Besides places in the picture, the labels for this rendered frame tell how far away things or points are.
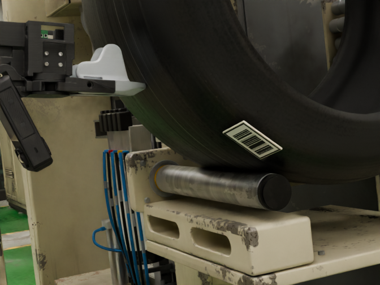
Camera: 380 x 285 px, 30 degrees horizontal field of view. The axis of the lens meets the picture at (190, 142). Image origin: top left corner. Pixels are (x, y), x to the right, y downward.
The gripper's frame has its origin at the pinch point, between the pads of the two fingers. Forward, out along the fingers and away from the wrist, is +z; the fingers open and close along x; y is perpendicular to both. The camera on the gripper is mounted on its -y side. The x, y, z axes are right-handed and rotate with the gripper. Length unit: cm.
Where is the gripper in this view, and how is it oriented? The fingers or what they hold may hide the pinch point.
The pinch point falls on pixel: (135, 91)
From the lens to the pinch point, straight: 87.4
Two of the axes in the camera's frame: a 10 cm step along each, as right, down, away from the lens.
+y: 0.0, -10.0, 0.0
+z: 9.1, 0.0, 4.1
